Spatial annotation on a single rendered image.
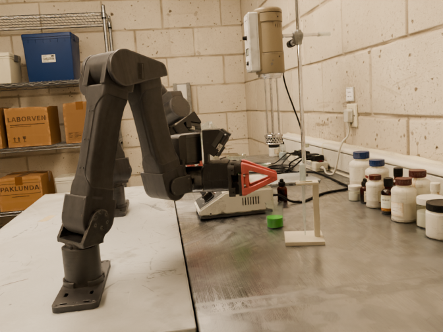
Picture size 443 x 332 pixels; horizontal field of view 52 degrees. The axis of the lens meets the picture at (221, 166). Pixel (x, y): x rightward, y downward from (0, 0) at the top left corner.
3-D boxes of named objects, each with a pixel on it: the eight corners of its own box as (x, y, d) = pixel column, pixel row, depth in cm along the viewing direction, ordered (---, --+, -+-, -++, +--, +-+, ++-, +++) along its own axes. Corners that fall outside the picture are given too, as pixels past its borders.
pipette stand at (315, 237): (285, 246, 93) (282, 184, 91) (284, 234, 101) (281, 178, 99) (325, 245, 92) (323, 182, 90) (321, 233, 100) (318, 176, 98)
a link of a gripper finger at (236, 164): (275, 157, 99) (232, 159, 100) (276, 161, 92) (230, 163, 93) (277, 188, 100) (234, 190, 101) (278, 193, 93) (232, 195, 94)
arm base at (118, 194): (127, 178, 147) (105, 180, 146) (122, 188, 127) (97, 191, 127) (129, 201, 148) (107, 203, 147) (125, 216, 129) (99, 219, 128)
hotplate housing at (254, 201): (200, 221, 118) (197, 190, 117) (194, 209, 131) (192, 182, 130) (282, 212, 121) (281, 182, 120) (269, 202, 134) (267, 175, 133)
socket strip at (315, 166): (315, 172, 182) (315, 161, 181) (287, 161, 221) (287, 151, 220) (328, 170, 183) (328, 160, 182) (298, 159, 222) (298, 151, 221)
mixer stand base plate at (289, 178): (238, 190, 156) (237, 187, 156) (229, 180, 175) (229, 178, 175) (322, 182, 160) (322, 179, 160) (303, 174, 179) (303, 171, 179)
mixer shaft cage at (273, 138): (267, 145, 162) (263, 74, 159) (262, 143, 169) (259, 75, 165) (285, 143, 163) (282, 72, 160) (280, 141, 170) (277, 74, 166)
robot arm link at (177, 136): (181, 132, 102) (139, 137, 93) (209, 132, 96) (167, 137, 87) (184, 183, 103) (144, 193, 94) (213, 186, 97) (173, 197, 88)
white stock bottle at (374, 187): (366, 208, 119) (365, 176, 118) (366, 204, 123) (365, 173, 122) (385, 209, 118) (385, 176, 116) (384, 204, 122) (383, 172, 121)
